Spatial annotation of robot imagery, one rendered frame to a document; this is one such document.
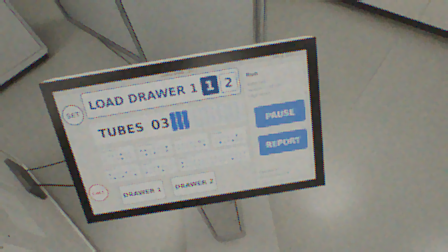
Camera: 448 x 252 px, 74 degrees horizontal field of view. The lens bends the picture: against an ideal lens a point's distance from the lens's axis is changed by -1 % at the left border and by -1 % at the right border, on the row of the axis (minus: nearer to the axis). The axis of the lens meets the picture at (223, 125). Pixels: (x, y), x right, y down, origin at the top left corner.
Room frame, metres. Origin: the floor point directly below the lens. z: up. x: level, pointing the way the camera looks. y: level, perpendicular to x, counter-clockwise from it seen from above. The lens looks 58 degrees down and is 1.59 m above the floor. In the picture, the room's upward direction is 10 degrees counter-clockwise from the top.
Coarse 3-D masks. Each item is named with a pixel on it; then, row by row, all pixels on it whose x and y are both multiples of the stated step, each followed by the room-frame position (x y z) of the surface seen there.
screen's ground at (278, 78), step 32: (224, 64) 0.39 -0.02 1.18; (256, 64) 0.38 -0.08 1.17; (288, 64) 0.37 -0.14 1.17; (64, 96) 0.39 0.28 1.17; (256, 96) 0.34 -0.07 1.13; (288, 96) 0.33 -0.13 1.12; (96, 128) 0.34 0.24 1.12; (128, 128) 0.33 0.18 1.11; (288, 128) 0.29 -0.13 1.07; (96, 160) 0.30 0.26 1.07; (256, 160) 0.26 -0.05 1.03; (288, 160) 0.25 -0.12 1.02; (224, 192) 0.22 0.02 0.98
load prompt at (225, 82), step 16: (160, 80) 0.38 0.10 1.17; (176, 80) 0.38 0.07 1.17; (192, 80) 0.38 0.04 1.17; (208, 80) 0.37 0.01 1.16; (224, 80) 0.37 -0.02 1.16; (80, 96) 0.38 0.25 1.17; (96, 96) 0.38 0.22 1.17; (112, 96) 0.38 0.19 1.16; (128, 96) 0.37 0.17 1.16; (144, 96) 0.37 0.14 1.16; (160, 96) 0.36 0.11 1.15; (176, 96) 0.36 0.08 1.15; (192, 96) 0.36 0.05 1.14; (208, 96) 0.35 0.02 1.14; (224, 96) 0.35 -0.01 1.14; (96, 112) 0.36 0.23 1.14; (112, 112) 0.36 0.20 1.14; (128, 112) 0.35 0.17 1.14
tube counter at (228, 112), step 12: (192, 108) 0.34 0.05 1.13; (204, 108) 0.34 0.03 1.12; (216, 108) 0.34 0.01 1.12; (228, 108) 0.33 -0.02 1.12; (240, 108) 0.33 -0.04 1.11; (156, 120) 0.34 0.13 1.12; (168, 120) 0.33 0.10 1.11; (180, 120) 0.33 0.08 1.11; (192, 120) 0.33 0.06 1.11; (204, 120) 0.32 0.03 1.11; (216, 120) 0.32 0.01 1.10; (228, 120) 0.32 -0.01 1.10; (240, 120) 0.32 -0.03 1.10; (156, 132) 0.32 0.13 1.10; (168, 132) 0.32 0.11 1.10
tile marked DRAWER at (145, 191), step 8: (128, 184) 0.26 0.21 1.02; (136, 184) 0.26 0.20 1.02; (144, 184) 0.25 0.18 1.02; (152, 184) 0.25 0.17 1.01; (160, 184) 0.25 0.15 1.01; (120, 192) 0.25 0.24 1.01; (128, 192) 0.25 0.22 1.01; (136, 192) 0.24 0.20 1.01; (144, 192) 0.24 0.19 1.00; (152, 192) 0.24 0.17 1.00; (160, 192) 0.24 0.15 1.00; (128, 200) 0.23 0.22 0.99; (136, 200) 0.23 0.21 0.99; (144, 200) 0.23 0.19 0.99; (152, 200) 0.23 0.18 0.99
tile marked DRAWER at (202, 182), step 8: (176, 176) 0.26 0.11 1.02; (184, 176) 0.25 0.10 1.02; (192, 176) 0.25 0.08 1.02; (200, 176) 0.25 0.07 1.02; (208, 176) 0.25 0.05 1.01; (176, 184) 0.24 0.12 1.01; (184, 184) 0.24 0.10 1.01; (192, 184) 0.24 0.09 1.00; (200, 184) 0.24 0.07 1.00; (208, 184) 0.24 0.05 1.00; (216, 184) 0.23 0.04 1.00; (176, 192) 0.23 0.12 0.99; (184, 192) 0.23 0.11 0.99; (192, 192) 0.23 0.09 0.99; (200, 192) 0.23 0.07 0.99
